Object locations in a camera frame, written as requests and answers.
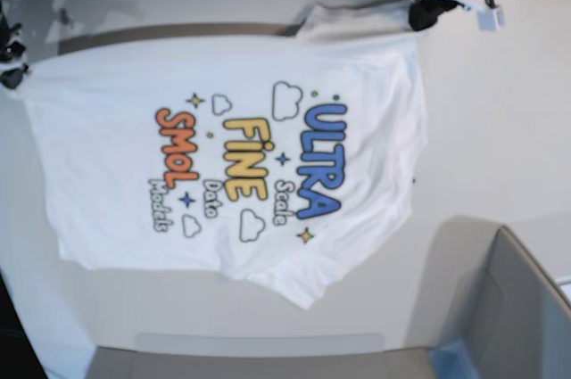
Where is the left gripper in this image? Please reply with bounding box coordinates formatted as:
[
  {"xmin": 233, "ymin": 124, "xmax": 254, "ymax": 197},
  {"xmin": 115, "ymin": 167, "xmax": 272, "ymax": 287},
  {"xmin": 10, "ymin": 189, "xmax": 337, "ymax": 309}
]
[{"xmin": 409, "ymin": 0, "xmax": 495, "ymax": 31}]

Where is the white printed t-shirt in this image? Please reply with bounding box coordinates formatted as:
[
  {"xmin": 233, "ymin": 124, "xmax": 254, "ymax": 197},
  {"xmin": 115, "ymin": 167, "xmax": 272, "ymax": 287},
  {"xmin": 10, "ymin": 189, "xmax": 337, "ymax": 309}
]
[{"xmin": 15, "ymin": 3, "xmax": 427, "ymax": 309}]

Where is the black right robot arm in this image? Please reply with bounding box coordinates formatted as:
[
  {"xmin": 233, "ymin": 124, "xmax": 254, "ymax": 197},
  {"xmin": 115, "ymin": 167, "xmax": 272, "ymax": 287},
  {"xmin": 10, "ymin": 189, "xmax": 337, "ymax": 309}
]
[{"xmin": 1, "ymin": 7, "xmax": 30, "ymax": 90}]

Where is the grey storage bin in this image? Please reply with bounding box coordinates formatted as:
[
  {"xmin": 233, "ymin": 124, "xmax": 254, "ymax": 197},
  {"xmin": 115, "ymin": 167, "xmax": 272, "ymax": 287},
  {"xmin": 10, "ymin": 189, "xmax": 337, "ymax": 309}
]
[{"xmin": 428, "ymin": 227, "xmax": 570, "ymax": 378}]

